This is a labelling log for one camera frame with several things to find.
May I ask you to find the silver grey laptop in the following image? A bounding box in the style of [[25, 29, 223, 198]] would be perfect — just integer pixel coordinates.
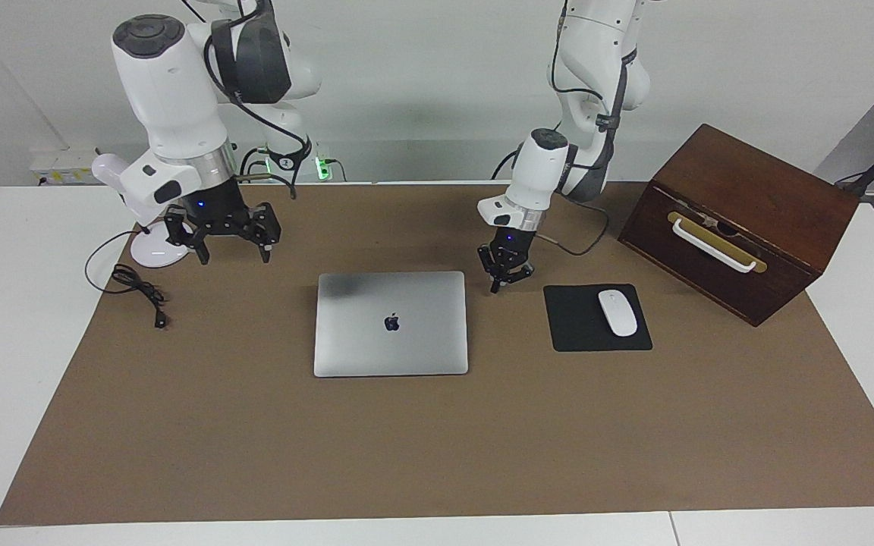
[[313, 271, 470, 378]]

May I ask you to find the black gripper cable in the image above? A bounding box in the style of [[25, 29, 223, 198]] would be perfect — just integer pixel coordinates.
[[536, 197, 609, 257], [206, 0, 313, 200]]

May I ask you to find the brass handle plate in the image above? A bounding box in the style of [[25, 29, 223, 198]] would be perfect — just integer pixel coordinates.
[[667, 212, 769, 275]]

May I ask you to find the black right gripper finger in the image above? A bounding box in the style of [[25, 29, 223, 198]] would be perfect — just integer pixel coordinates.
[[165, 206, 211, 265], [243, 201, 282, 265]]

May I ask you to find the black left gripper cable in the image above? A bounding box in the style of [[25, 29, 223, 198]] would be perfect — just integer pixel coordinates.
[[536, 197, 609, 257]]

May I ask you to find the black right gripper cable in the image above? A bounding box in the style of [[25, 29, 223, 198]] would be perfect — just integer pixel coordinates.
[[206, 0, 313, 200]]

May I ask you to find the black arm base cable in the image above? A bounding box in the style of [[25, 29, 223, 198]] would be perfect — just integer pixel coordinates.
[[237, 147, 271, 184], [491, 146, 523, 181]]

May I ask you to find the black right arm base cable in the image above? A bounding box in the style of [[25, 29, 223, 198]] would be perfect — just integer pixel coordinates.
[[237, 147, 271, 184]]

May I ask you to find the brown table mat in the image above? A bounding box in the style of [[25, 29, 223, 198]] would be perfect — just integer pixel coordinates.
[[0, 182, 874, 526]]

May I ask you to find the white desk lamp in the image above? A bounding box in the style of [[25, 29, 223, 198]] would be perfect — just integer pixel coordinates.
[[91, 153, 196, 268]]

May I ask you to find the dark brown wooden box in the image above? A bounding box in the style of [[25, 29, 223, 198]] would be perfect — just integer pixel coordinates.
[[617, 124, 861, 328]]

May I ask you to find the black mouse pad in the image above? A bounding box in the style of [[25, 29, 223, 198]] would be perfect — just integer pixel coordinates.
[[543, 284, 654, 353]]

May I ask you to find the white power strip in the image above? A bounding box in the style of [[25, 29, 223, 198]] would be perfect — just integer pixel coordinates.
[[30, 148, 98, 185]]

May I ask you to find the black left arm base cable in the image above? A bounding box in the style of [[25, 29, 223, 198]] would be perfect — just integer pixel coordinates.
[[491, 146, 523, 181]]

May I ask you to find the black lamp power cable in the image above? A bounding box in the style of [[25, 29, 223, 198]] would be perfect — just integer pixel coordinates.
[[85, 230, 172, 331]]

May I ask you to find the white computer mouse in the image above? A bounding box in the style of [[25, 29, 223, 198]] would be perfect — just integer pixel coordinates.
[[597, 289, 639, 338]]

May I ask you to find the white box handle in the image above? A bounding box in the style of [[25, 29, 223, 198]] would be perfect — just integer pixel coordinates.
[[671, 218, 758, 273]]

